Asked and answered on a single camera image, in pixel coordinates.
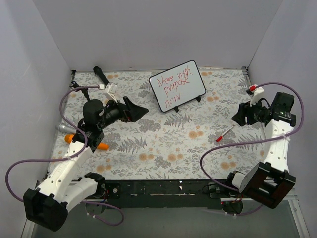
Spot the white marker pen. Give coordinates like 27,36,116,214
222,125,235,137

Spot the black round microphone stand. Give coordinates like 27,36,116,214
70,80,91,101

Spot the black framed whiteboard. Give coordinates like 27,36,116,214
149,60,206,113

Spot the red marker cap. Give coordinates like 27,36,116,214
216,136,223,142

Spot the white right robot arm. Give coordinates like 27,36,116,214
224,89,296,209

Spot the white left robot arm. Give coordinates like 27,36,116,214
23,97,149,232

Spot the black whiteboard easel stand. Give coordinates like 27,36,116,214
173,96,201,113

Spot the floral patterned table mat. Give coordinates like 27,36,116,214
46,69,267,181

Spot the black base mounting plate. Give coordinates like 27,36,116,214
104,179,238,210

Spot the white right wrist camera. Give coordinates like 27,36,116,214
247,84,264,106

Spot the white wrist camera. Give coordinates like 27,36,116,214
104,83,118,103
247,84,264,106

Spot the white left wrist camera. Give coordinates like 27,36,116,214
104,83,118,103

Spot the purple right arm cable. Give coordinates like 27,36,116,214
199,82,305,216

